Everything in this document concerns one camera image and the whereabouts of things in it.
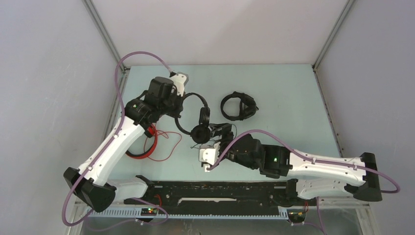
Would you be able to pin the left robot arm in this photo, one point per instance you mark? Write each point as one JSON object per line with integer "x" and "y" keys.
{"x": 90, "y": 180}

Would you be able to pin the small black foam headphones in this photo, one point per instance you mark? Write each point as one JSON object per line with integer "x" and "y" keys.
{"x": 200, "y": 134}

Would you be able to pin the black headset with microphone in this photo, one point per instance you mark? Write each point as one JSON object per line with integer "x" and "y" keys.
{"x": 247, "y": 106}

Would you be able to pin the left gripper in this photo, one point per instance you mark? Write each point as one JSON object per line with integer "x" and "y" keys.
{"x": 176, "y": 112}

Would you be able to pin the aluminium corner post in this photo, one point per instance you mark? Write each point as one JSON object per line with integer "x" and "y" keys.
{"x": 334, "y": 31}
{"x": 97, "y": 20}

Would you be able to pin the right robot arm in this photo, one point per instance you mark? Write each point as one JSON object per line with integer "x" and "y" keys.
{"x": 310, "y": 176}

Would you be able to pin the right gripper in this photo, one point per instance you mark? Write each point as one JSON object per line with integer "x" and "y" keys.
{"x": 227, "y": 135}

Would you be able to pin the left aluminium corner post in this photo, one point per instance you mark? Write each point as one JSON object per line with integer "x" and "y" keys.
{"x": 97, "y": 20}

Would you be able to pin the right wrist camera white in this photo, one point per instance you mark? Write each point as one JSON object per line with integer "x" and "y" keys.
{"x": 208, "y": 155}

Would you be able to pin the black mounting rail base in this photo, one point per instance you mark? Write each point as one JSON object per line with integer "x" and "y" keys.
{"x": 214, "y": 198}

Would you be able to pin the right aluminium corner post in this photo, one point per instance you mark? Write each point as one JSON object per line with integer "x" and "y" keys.
{"x": 334, "y": 31}

